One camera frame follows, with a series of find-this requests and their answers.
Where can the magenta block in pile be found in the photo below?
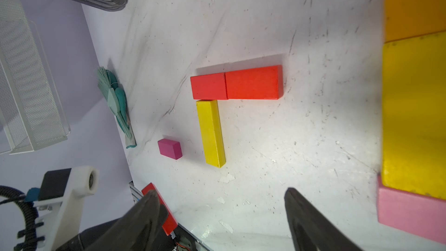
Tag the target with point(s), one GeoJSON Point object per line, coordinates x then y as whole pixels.
{"type": "Point", "coordinates": [170, 148]}

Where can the orange block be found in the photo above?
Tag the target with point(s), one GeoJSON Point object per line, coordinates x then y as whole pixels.
{"type": "Point", "coordinates": [412, 18]}

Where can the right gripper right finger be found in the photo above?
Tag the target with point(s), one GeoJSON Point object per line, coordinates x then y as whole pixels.
{"type": "Point", "coordinates": [310, 229]}

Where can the white two-tier mesh shelf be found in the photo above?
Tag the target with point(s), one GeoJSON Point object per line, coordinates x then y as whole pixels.
{"type": "Point", "coordinates": [32, 115]}

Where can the red block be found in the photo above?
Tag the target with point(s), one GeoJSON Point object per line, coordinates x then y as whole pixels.
{"type": "Point", "coordinates": [209, 87]}
{"type": "Point", "coordinates": [264, 83]}
{"type": "Point", "coordinates": [170, 223]}

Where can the yellow block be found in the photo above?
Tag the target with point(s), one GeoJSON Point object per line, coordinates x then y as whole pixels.
{"type": "Point", "coordinates": [211, 132]}
{"type": "Point", "coordinates": [414, 115]}

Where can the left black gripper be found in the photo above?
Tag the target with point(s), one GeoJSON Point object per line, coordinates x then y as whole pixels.
{"type": "Point", "coordinates": [86, 238]}

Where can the pink block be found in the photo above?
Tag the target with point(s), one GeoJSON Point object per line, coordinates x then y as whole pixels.
{"type": "Point", "coordinates": [413, 213]}

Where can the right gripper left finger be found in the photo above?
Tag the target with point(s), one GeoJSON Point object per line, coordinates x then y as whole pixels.
{"type": "Point", "coordinates": [135, 231]}

